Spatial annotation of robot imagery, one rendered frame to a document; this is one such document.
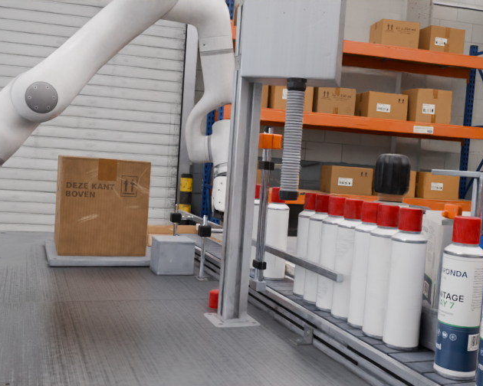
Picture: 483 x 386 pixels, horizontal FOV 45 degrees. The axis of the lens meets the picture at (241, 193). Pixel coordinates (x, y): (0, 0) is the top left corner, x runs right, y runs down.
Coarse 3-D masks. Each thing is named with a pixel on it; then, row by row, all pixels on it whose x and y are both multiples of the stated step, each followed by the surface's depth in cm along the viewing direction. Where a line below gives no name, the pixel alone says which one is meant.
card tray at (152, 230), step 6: (150, 228) 225; (156, 228) 226; (162, 228) 227; (168, 228) 228; (180, 228) 230; (186, 228) 231; (192, 228) 231; (150, 234) 223; (156, 234) 224; (162, 234) 225; (168, 234) 226; (150, 240) 207; (216, 240) 208; (150, 246) 196
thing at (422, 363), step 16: (208, 240) 184; (272, 288) 120; (288, 288) 121; (304, 304) 107; (336, 320) 98; (384, 352) 82; (400, 352) 83; (416, 352) 83; (432, 352) 83; (416, 368) 76; (432, 368) 76; (448, 384) 71; (464, 384) 71
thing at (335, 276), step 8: (216, 224) 157; (256, 240) 130; (272, 248) 121; (280, 256) 117; (288, 256) 113; (296, 256) 112; (296, 264) 110; (304, 264) 107; (312, 264) 104; (320, 272) 101; (328, 272) 98; (336, 272) 97; (336, 280) 96
